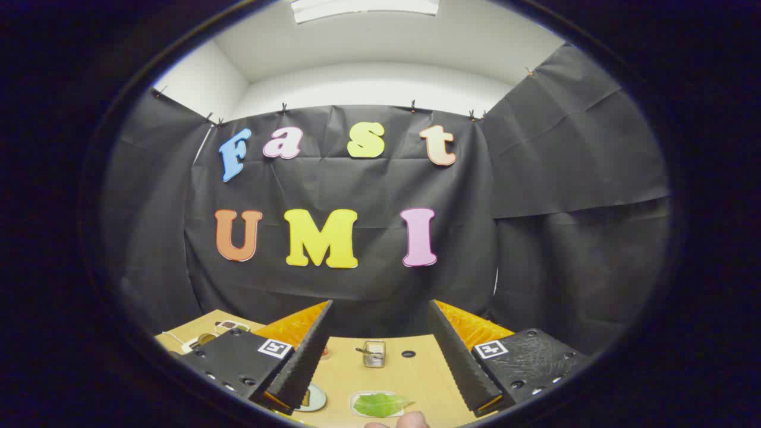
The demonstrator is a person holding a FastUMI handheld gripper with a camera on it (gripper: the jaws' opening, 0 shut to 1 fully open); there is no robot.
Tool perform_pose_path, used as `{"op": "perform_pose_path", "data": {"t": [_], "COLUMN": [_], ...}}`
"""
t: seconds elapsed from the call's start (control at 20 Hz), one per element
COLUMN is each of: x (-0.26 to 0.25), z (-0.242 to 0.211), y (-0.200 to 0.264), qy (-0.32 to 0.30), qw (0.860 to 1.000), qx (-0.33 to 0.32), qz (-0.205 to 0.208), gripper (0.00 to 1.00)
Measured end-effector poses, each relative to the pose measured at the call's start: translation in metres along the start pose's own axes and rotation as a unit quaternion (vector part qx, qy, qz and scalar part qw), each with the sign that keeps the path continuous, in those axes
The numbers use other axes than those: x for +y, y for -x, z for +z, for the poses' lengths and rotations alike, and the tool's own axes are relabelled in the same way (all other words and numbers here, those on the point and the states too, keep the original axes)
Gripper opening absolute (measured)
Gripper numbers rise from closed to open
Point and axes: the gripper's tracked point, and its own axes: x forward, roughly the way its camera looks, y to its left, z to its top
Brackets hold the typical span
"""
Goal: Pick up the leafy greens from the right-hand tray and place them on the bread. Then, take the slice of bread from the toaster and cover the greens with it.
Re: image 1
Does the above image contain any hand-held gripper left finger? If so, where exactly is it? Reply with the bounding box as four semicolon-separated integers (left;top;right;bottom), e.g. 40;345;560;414
177;300;334;416

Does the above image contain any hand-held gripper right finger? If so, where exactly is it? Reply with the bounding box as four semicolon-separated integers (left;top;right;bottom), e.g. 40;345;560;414
428;299;593;417

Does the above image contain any white toaster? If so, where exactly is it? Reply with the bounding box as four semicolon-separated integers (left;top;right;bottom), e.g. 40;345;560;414
181;333;219;354

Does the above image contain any white square plate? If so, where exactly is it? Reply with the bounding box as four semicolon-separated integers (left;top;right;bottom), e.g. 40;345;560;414
350;391;415;418

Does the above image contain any green lettuce leaf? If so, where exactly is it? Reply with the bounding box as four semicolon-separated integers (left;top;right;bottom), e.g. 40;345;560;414
353;393;415;417

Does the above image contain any white ceiling light panel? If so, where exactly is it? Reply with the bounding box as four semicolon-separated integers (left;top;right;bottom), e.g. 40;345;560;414
290;0;441;24

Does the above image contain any pale green round plate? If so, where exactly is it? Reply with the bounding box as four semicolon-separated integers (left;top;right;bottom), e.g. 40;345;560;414
297;383;328;413

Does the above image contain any clear cutlery holder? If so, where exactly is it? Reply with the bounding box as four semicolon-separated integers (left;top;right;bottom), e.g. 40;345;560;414
357;340;386;368

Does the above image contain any black backdrop cloth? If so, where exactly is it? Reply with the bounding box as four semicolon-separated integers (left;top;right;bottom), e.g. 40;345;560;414
101;43;672;357

